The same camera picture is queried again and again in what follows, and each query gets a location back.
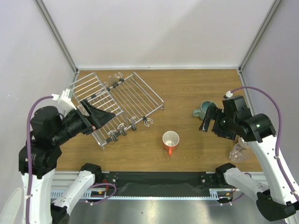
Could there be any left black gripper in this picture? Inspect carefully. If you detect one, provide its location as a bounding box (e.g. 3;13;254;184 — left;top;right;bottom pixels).
53;98;116;143

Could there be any teal ceramic mug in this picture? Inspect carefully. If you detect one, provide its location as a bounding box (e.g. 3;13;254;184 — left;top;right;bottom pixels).
192;100;217;120

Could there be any clear faceted glass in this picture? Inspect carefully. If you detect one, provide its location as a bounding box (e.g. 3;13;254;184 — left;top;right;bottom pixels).
229;143;251;162

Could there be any orange mug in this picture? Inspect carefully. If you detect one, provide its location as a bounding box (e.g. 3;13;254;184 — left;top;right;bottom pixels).
162;131;180;155

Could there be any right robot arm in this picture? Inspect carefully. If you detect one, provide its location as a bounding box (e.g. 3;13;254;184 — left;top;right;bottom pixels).
199;104;299;221

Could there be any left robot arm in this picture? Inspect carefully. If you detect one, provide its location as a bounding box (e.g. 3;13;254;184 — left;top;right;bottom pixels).
19;100;115;224

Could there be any steel tumbler cup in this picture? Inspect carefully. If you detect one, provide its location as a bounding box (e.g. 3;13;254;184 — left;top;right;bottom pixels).
238;137;248;147

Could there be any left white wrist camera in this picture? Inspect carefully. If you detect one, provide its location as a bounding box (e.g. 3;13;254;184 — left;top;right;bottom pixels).
51;88;77;112

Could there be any silver wire dish rack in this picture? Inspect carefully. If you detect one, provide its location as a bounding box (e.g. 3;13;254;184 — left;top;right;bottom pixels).
70;72;164;149

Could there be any white cable duct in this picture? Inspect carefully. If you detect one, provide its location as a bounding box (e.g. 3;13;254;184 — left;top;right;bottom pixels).
50;188;234;200

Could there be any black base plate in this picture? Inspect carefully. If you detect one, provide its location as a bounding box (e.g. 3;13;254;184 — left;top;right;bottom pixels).
104;172;223;196

